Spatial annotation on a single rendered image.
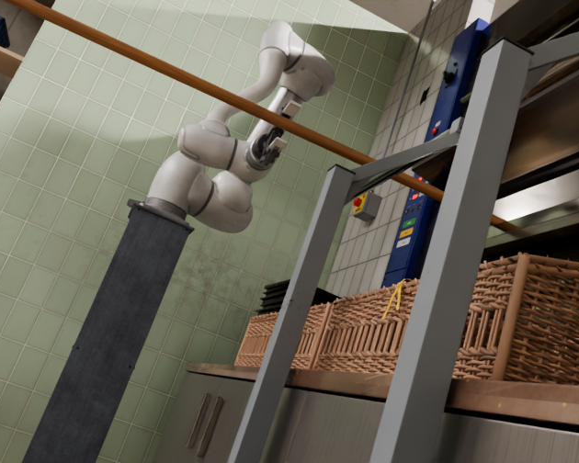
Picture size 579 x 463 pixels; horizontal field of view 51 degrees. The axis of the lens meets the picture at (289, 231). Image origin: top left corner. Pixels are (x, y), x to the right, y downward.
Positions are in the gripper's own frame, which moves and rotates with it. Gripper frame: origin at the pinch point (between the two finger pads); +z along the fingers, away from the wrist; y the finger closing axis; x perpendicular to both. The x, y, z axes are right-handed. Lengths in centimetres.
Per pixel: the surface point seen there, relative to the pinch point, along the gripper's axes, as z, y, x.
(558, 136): 24, -18, -62
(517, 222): 12, 3, -65
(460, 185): 89, 43, -6
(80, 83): -119, -36, 73
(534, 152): 13, -18, -64
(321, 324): 29, 51, -16
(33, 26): -345, -157, 168
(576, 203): 32, 3, -65
